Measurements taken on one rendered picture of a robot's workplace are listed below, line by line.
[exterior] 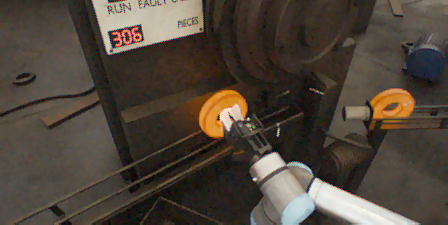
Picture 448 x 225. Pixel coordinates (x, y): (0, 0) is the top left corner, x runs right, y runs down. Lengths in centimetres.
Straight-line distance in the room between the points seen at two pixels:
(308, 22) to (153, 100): 48
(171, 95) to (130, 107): 13
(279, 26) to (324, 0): 13
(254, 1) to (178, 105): 37
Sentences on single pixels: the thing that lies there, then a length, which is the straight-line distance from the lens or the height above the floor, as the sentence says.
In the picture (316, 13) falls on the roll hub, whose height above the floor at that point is 115.
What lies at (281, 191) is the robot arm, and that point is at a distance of 69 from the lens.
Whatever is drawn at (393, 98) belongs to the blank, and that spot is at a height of 76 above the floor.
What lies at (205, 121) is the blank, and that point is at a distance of 81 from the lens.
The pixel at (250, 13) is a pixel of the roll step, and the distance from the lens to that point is 66.
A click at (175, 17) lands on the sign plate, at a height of 112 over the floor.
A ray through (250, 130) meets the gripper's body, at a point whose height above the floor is 87.
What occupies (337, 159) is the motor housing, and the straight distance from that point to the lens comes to 122.
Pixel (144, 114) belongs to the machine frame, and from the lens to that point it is 81.
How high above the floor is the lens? 138
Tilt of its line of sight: 39 degrees down
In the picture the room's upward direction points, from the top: straight up
